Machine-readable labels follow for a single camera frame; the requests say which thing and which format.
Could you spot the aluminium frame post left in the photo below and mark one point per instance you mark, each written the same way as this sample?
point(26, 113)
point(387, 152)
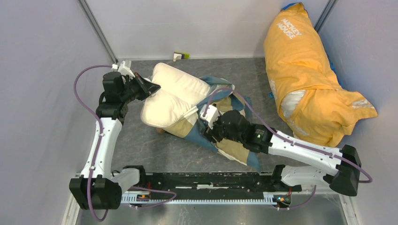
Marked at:
point(97, 29)

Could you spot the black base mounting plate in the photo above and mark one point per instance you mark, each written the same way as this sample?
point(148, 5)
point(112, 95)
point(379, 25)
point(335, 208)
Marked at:
point(253, 181)

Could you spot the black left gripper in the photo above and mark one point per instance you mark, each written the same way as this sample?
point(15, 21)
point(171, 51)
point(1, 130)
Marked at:
point(147, 88)

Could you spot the yellow Mickey Mouse pillow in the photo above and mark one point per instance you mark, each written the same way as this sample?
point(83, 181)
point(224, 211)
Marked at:
point(307, 93)

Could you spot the small white green block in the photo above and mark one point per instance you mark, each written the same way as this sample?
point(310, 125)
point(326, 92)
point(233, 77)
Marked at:
point(180, 56)

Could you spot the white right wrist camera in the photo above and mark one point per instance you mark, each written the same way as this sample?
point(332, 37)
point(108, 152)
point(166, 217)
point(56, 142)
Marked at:
point(209, 114)

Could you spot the white slotted cable duct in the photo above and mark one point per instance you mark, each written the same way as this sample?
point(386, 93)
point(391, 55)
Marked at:
point(134, 198)

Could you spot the aluminium frame post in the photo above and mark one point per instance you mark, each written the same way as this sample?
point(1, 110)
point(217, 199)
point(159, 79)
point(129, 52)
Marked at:
point(324, 14)
point(97, 29)

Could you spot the small wooden letter cube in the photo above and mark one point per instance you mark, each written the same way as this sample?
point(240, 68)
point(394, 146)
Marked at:
point(160, 130)

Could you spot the cream white pillow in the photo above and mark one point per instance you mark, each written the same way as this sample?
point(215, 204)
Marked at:
point(179, 93)

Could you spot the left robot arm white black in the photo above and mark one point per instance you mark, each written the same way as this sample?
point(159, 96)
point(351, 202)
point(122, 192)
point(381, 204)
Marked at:
point(96, 188)

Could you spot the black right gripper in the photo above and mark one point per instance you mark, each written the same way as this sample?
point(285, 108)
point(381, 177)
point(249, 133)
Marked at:
point(208, 135)

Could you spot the blue beige checkered pillowcase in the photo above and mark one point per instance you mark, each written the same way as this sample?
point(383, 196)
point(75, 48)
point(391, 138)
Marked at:
point(188, 127)

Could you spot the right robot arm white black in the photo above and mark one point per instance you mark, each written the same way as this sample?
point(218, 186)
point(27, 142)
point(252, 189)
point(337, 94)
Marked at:
point(337, 168)

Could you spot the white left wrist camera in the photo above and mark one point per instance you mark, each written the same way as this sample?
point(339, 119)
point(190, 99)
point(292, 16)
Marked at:
point(124, 67)

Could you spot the aluminium frame post right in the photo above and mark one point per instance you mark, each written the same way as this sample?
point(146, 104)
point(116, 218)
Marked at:
point(324, 14)

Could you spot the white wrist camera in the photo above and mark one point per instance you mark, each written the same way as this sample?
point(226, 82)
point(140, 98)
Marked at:
point(124, 67)
point(209, 114)

